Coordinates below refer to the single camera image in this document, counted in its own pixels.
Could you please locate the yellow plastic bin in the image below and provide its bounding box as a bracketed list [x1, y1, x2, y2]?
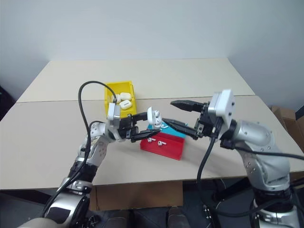
[104, 80, 138, 119]

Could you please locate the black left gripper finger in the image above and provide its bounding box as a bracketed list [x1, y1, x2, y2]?
[132, 111, 149, 122]
[130, 129, 162, 143]

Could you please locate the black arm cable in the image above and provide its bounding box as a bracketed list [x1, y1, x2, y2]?
[196, 118, 304, 217]
[42, 81, 117, 218]

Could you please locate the red plastic tray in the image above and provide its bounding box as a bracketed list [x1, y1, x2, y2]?
[140, 132, 186, 161]

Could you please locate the dark brown rounded shape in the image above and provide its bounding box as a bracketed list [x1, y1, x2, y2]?
[167, 206, 189, 228]

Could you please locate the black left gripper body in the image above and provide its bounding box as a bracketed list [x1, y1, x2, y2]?
[117, 114, 139, 143]

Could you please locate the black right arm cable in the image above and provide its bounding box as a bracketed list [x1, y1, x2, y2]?
[196, 118, 304, 217]

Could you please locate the white earbud case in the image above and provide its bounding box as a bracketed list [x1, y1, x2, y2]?
[146, 106, 165, 132]

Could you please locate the blue plastic tray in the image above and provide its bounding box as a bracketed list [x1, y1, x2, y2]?
[147, 123, 189, 139]

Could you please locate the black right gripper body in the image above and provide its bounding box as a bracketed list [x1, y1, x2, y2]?
[194, 102, 223, 140]

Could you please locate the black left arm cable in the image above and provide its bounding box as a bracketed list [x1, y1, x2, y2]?
[42, 81, 117, 218]

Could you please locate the brown cardboard box under table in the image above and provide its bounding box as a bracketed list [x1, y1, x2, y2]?
[91, 180, 184, 211]

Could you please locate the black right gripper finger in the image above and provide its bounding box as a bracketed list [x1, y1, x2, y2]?
[170, 100, 203, 113]
[163, 118, 198, 140]

